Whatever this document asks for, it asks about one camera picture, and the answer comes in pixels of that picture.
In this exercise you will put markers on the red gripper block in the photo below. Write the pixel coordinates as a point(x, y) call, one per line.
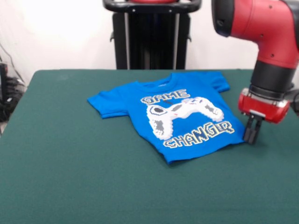
point(262, 108)

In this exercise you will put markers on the blue printed t-shirt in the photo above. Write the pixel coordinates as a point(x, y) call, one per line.
point(187, 144)

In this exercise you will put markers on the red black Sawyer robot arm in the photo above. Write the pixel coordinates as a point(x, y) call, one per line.
point(264, 39)

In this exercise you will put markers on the dark green table cloth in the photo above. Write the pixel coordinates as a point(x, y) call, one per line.
point(70, 186)

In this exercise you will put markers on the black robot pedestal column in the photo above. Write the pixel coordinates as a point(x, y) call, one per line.
point(151, 39)

